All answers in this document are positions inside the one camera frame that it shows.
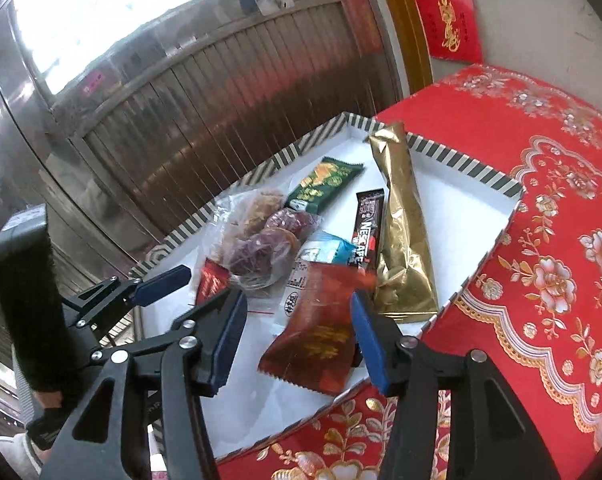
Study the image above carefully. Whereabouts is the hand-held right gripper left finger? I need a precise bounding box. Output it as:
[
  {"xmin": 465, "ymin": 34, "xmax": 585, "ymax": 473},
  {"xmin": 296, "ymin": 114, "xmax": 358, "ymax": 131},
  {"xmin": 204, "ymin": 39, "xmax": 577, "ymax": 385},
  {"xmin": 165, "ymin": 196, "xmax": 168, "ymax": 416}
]
[{"xmin": 41, "ymin": 291, "xmax": 249, "ymax": 480}]

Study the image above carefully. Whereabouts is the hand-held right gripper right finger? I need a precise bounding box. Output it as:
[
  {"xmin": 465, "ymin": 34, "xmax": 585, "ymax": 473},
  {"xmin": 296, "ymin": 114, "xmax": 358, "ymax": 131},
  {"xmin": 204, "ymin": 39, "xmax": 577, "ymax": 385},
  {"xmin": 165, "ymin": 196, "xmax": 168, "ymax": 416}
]
[{"xmin": 350, "ymin": 291, "xmax": 562, "ymax": 480}]

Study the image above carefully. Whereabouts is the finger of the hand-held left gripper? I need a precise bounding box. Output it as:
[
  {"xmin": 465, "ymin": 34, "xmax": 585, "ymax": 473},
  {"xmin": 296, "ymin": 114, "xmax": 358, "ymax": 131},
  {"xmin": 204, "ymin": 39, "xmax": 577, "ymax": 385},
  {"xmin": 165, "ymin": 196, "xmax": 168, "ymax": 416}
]
[
  {"xmin": 61, "ymin": 265, "xmax": 193, "ymax": 331},
  {"xmin": 86, "ymin": 290, "xmax": 238, "ymax": 365}
]

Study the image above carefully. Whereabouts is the dark red gold-print packet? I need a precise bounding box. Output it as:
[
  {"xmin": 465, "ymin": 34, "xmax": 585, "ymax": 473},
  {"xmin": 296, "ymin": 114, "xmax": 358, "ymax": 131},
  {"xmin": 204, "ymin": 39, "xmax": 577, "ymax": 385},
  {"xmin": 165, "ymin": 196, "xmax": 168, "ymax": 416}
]
[{"xmin": 257, "ymin": 262, "xmax": 379, "ymax": 397}]

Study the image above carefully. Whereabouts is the small brown-red snack packet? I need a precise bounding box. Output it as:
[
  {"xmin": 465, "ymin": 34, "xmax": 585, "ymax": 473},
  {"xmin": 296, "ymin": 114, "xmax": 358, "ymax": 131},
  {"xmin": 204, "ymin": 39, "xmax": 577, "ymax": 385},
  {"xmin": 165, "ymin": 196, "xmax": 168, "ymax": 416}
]
[{"xmin": 195, "ymin": 259, "xmax": 233, "ymax": 306}]

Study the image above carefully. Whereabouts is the blue and white snack packet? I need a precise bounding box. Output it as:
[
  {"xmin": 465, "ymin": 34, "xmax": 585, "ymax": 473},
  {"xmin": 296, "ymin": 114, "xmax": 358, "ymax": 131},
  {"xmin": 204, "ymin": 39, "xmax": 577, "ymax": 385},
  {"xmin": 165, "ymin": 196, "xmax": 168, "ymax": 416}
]
[{"xmin": 286, "ymin": 231, "xmax": 364, "ymax": 318}]

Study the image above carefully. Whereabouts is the long gold foil packet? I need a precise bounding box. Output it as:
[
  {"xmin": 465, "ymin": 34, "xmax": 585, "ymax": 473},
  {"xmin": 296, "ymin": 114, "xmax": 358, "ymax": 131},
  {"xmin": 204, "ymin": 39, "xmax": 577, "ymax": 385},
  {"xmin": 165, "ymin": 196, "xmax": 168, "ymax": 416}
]
[{"xmin": 365, "ymin": 122, "xmax": 439, "ymax": 323}]

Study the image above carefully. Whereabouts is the dark coffee stick packet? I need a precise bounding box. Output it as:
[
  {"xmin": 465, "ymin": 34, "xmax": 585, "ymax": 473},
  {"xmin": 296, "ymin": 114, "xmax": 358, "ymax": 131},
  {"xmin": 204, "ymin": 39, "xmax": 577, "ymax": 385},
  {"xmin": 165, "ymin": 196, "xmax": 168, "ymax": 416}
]
[{"xmin": 348, "ymin": 187, "xmax": 386, "ymax": 273}]

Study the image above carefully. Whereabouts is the clear bag of brown nuts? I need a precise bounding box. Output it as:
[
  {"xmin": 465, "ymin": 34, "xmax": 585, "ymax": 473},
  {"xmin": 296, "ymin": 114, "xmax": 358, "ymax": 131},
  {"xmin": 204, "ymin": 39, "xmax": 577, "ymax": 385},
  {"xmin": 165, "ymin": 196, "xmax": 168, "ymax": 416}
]
[{"xmin": 216, "ymin": 187, "xmax": 287, "ymax": 261}]

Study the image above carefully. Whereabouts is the clear bag of red dates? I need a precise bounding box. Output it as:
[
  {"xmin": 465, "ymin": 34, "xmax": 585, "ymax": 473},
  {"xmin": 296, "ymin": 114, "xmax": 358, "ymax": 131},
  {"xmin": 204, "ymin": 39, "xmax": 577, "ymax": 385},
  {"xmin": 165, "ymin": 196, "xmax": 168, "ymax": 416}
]
[{"xmin": 223, "ymin": 207, "xmax": 324, "ymax": 296}]

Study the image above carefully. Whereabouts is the green cracker packet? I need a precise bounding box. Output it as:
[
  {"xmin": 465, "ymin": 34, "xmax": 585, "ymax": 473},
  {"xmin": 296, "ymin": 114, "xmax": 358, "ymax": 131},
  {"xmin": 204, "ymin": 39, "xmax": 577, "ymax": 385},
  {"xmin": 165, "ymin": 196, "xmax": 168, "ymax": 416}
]
[{"xmin": 285, "ymin": 156, "xmax": 364, "ymax": 213}]

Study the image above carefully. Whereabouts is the striped cardboard box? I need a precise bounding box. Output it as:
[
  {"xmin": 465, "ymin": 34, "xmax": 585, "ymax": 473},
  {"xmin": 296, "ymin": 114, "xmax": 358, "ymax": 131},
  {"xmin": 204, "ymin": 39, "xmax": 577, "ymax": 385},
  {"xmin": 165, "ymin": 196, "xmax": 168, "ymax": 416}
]
[{"xmin": 128, "ymin": 112, "xmax": 524, "ymax": 463}]

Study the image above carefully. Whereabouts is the person's left hand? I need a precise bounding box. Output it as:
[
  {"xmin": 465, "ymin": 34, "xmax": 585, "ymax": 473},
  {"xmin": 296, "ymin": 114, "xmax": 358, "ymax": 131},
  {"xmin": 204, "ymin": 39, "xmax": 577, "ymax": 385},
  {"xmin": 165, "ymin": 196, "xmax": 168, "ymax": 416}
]
[{"xmin": 33, "ymin": 389, "xmax": 66, "ymax": 413}]

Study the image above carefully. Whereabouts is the metal slatted door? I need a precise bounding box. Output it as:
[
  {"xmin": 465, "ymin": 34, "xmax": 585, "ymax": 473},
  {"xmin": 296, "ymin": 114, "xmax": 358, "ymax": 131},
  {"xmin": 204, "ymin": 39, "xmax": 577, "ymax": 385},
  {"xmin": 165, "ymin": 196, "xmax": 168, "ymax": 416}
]
[{"xmin": 0, "ymin": 0, "xmax": 412, "ymax": 361}]

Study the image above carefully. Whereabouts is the red floral tablecloth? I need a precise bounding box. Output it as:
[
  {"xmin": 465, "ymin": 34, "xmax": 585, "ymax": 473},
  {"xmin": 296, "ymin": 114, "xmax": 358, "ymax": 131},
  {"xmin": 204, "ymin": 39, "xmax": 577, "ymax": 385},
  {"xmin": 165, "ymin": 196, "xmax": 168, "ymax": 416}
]
[{"xmin": 216, "ymin": 64, "xmax": 602, "ymax": 480}]

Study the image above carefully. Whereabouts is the window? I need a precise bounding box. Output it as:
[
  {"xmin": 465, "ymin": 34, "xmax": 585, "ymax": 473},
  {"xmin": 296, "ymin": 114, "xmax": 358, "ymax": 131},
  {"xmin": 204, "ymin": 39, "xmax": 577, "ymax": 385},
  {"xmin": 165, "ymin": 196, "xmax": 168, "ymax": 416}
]
[{"xmin": 11, "ymin": 0, "xmax": 332, "ymax": 96}]

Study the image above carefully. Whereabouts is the red door couplet strip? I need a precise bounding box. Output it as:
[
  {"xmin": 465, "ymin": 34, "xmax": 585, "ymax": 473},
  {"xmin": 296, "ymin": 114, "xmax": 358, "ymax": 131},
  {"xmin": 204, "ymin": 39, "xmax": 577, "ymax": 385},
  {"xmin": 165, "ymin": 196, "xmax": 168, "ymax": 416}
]
[{"xmin": 323, "ymin": 0, "xmax": 384, "ymax": 56}]

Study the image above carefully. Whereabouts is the wooden door frame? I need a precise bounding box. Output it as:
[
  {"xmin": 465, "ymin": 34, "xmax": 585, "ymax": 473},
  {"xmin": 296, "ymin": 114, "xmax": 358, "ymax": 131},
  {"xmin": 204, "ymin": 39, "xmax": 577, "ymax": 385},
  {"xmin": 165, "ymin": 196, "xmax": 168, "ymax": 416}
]
[{"xmin": 371, "ymin": 0, "xmax": 434, "ymax": 96}]

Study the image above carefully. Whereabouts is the red wall envelope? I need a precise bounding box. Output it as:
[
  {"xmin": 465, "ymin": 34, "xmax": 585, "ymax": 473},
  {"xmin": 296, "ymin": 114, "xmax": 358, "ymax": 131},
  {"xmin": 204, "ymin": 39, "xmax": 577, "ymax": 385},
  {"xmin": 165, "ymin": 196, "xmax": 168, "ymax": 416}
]
[{"xmin": 406, "ymin": 0, "xmax": 483, "ymax": 63}]

